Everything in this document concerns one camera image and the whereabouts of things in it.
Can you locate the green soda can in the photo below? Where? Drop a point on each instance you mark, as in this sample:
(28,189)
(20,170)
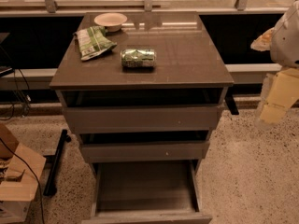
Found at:
(136,58)

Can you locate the middle drawer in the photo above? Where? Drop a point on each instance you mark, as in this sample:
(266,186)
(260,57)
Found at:
(144,152)

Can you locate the cardboard box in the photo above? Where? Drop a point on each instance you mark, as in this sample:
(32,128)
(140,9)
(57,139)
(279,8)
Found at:
(21,169)

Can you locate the black metal stand leg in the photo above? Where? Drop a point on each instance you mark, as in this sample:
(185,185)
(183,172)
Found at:
(54,160)

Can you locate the white bowl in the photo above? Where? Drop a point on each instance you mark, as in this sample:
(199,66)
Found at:
(112,21)

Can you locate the top drawer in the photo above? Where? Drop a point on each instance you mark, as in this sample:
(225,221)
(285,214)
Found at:
(138,120)

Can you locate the dark grey drawer cabinet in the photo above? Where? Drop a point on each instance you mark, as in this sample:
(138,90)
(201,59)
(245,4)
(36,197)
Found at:
(189,72)

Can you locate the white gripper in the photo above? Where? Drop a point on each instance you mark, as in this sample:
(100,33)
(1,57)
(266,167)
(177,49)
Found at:
(286,44)

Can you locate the green white chip bag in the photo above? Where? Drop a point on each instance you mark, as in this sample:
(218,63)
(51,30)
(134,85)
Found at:
(92,42)

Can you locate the open bottom drawer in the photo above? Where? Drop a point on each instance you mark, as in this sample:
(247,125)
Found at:
(147,192)

